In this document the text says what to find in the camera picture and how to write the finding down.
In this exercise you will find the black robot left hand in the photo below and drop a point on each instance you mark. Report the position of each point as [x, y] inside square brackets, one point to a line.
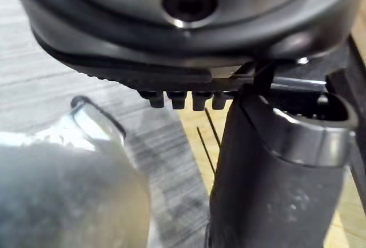
[257, 173]

